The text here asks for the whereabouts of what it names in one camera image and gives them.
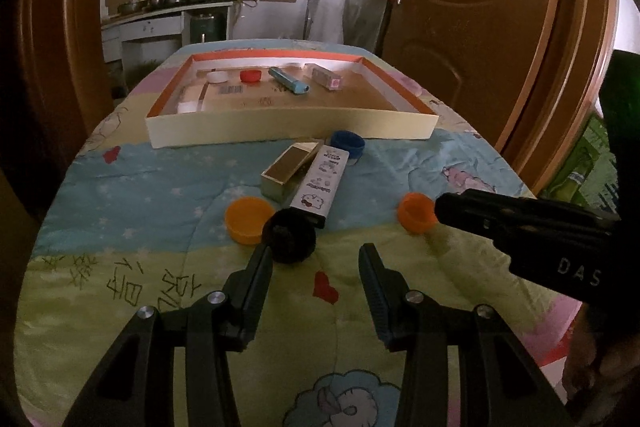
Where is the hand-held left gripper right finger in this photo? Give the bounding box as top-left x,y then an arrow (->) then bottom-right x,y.
358,243 -> 576,427

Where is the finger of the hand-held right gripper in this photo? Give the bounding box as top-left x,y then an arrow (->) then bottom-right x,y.
434,188 -> 621,258

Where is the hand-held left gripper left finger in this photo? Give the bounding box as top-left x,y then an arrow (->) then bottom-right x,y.
62,243 -> 275,427

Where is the black bottle cap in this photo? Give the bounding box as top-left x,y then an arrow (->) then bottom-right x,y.
262,208 -> 317,265

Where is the orange bottle cap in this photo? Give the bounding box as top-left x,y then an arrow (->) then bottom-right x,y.
397,193 -> 440,234

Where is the yellow-orange bottle cap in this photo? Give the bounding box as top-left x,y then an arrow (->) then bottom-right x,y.
224,198 -> 277,248

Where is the white cartoon printed box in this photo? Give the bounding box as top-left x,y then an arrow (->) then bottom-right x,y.
289,146 -> 349,229

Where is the small gold box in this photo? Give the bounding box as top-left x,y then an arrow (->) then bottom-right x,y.
260,143 -> 321,202

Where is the shallow cardboard tray box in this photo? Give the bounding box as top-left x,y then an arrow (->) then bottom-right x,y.
145,53 -> 441,150

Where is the teal tube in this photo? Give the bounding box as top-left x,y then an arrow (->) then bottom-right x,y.
267,67 -> 311,96

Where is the person's right hand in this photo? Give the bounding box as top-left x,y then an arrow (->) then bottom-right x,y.
562,302 -> 640,408

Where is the green printed carton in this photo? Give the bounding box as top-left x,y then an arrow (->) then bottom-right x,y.
542,112 -> 621,210

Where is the blue bottle cap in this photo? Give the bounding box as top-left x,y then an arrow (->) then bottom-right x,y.
330,130 -> 367,160

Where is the brown wooden door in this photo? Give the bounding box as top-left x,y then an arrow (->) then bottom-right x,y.
380,0 -> 571,168

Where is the clear plastic sheeting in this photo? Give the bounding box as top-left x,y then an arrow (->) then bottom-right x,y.
312,0 -> 396,55

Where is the dark green cooker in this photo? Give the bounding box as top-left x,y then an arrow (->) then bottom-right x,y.
190,12 -> 226,44

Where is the white kitchen counter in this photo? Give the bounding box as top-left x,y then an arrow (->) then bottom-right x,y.
101,2 -> 236,62

